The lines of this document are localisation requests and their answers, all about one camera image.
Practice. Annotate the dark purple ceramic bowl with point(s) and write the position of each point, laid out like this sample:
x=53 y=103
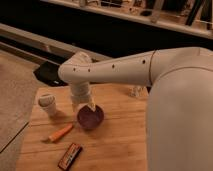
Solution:
x=89 y=119

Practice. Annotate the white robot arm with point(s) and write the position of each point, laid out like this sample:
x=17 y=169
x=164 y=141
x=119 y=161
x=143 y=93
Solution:
x=179 y=116

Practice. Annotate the white paper cup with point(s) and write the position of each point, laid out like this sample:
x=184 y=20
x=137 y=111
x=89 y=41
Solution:
x=47 y=103

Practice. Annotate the orange pepper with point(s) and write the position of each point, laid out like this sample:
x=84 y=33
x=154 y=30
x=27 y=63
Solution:
x=58 y=134

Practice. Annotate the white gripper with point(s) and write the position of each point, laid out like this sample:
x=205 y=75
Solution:
x=81 y=93

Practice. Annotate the dark candy bar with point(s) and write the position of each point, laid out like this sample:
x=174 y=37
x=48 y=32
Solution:
x=69 y=156

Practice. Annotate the long wooden shelf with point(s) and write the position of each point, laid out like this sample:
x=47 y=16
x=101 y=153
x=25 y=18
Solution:
x=128 y=11

